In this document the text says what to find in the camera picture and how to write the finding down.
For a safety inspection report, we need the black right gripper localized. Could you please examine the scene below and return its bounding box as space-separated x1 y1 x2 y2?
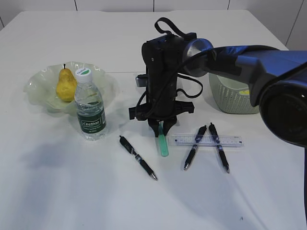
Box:
129 33 196 138

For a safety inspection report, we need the mint green pen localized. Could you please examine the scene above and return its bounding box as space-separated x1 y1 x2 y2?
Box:
156 123 169 157

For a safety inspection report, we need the clear water bottle green label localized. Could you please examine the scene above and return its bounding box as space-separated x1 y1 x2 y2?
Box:
74 67 106 141

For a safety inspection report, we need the yellow pear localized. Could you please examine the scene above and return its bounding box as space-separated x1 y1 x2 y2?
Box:
56 64 77 102

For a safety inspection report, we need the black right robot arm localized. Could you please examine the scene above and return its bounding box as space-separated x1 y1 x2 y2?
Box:
129 33 307 147

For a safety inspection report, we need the clear plastic ruler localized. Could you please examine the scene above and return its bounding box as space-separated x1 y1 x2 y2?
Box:
167 135 244 148

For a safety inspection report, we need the black pen left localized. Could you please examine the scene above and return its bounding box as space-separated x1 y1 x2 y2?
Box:
119 136 158 181

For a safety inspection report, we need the black pen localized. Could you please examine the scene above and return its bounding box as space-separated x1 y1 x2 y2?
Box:
209 123 230 173
184 125 207 171
119 136 158 181

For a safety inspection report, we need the black pen middle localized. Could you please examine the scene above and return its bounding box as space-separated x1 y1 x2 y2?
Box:
184 125 207 171

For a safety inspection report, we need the black pen right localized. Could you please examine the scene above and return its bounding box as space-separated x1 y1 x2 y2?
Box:
209 123 230 173

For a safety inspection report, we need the green woven plastic basket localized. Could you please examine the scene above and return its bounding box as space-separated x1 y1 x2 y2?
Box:
209 73 259 115

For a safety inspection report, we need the frosted green wavy plate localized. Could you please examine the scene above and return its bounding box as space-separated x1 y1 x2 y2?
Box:
24 61 112 114

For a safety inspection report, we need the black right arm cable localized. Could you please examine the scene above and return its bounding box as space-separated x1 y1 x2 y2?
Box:
135 17 280 120

